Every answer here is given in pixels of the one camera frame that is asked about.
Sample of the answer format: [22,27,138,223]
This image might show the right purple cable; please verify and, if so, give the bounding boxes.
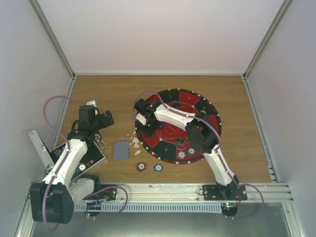
[134,90,265,220]

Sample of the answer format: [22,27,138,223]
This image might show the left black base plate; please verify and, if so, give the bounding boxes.
[84,188,117,201]

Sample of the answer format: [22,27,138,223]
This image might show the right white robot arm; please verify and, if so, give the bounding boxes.
[134,99,239,200]

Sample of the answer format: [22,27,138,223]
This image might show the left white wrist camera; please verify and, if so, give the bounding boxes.
[86,100,98,108]

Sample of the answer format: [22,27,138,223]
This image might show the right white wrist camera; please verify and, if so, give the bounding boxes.
[135,113,147,125]

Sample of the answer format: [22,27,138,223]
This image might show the chip stack in case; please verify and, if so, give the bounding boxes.
[76,163,87,173]

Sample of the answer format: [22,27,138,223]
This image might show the teal blue chip stack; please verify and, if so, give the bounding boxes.
[153,164,163,172]

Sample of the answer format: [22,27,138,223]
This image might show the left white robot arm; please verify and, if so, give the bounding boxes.
[29,104,114,224]

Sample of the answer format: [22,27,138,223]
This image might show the teal chips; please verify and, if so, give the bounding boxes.
[187,147,196,157]

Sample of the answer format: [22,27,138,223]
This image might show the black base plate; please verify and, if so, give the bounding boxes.
[197,184,248,201]
[84,188,117,201]

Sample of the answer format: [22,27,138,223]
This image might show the slotted grey cable duct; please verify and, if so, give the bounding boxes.
[75,202,222,214]

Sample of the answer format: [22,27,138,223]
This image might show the red black chip stack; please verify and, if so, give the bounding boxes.
[136,162,146,172]

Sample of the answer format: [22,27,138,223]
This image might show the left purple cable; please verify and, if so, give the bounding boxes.
[42,95,83,233]

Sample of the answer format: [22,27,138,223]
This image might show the purple cable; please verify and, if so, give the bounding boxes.
[42,95,83,233]
[134,90,265,220]

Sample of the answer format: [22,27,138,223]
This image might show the round red black poker mat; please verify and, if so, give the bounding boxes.
[134,89,222,164]

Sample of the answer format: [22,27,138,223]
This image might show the white plastic wrap scraps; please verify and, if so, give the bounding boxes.
[121,131,141,156]

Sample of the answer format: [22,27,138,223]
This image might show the purple chips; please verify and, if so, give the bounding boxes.
[177,151,187,160]

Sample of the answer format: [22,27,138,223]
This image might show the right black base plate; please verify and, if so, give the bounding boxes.
[197,184,248,201]

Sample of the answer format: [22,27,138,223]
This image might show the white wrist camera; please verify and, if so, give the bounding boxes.
[135,113,147,125]
[86,100,98,108]

